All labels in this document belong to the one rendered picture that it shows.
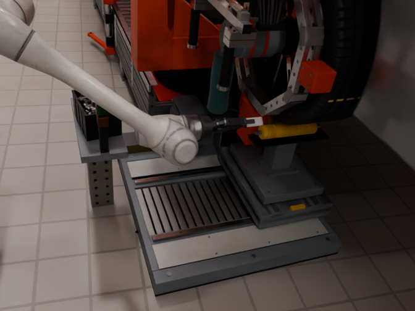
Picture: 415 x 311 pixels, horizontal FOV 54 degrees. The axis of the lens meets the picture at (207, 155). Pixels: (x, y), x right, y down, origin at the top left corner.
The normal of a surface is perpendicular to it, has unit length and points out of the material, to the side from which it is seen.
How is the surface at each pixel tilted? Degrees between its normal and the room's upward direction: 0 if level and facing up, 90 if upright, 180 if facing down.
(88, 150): 0
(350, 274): 0
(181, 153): 76
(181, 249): 0
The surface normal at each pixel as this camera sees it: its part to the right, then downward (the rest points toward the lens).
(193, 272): 0.11, -0.79
